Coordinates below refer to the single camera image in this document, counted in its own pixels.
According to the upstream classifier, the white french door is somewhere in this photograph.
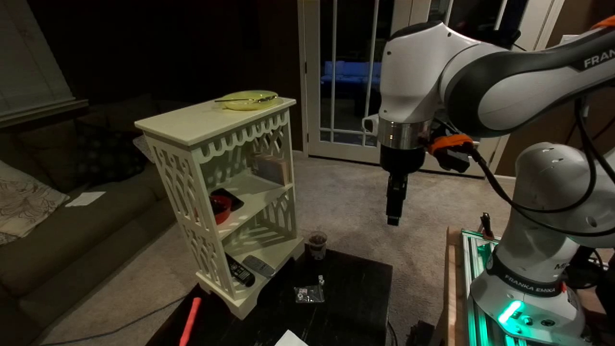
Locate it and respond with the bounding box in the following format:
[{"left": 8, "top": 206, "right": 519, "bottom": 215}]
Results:
[{"left": 298, "top": 0, "right": 567, "bottom": 163}]

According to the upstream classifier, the orange badminton racket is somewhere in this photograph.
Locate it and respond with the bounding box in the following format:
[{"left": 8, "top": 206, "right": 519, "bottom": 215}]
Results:
[{"left": 177, "top": 296, "right": 202, "bottom": 346}]

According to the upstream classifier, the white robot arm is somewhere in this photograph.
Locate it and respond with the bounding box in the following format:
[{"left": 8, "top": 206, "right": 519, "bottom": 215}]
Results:
[{"left": 375, "top": 23, "right": 613, "bottom": 298}]

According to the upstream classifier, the red bowl on shelf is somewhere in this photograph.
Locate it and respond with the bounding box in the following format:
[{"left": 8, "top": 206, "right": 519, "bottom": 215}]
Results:
[{"left": 210, "top": 194, "right": 231, "bottom": 225}]

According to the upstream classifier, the patterned cushion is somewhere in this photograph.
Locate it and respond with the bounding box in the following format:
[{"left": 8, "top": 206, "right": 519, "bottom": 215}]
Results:
[{"left": 0, "top": 161, "right": 69, "bottom": 244}]

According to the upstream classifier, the white paper on sofa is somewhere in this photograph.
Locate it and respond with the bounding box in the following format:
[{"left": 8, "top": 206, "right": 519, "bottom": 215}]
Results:
[{"left": 65, "top": 190, "right": 106, "bottom": 208}]

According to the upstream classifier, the yellow-green plate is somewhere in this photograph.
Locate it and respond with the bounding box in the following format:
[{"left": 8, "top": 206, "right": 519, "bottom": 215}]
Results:
[{"left": 215, "top": 90, "right": 279, "bottom": 112}]

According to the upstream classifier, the dark sofa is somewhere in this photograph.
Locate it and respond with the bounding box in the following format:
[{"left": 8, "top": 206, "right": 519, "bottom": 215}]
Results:
[{"left": 0, "top": 96, "right": 175, "bottom": 346}]

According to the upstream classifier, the brown box on shelf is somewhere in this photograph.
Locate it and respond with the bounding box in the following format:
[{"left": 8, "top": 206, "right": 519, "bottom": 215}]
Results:
[{"left": 252, "top": 156, "right": 286, "bottom": 185}]

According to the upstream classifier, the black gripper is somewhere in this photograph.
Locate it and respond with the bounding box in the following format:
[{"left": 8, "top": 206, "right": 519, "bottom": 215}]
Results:
[{"left": 381, "top": 146, "right": 425, "bottom": 227}]

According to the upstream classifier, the white lattice shelf unit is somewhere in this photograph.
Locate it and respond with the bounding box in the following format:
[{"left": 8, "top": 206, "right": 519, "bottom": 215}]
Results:
[{"left": 135, "top": 98, "right": 304, "bottom": 319}]

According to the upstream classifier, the black coffee table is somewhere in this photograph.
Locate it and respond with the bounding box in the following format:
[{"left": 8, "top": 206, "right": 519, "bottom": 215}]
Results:
[{"left": 146, "top": 250, "right": 392, "bottom": 346}]

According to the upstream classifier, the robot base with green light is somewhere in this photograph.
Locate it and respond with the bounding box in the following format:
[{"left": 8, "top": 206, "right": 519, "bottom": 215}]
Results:
[{"left": 461, "top": 231, "right": 592, "bottom": 346}]

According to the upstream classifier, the small glass cup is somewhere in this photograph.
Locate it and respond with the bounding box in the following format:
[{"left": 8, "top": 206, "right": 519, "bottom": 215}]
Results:
[{"left": 306, "top": 233, "right": 327, "bottom": 261}]

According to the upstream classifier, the crumpled foil wrapper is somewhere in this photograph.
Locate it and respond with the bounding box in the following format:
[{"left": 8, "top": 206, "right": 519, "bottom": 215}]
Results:
[{"left": 292, "top": 275, "right": 325, "bottom": 304}]

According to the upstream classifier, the white paper sheet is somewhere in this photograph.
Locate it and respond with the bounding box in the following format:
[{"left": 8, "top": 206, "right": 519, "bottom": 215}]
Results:
[{"left": 275, "top": 329, "right": 308, "bottom": 346}]

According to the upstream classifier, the black remote control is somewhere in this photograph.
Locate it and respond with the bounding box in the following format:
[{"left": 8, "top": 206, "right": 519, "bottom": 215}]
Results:
[{"left": 227, "top": 256, "right": 256, "bottom": 286}]

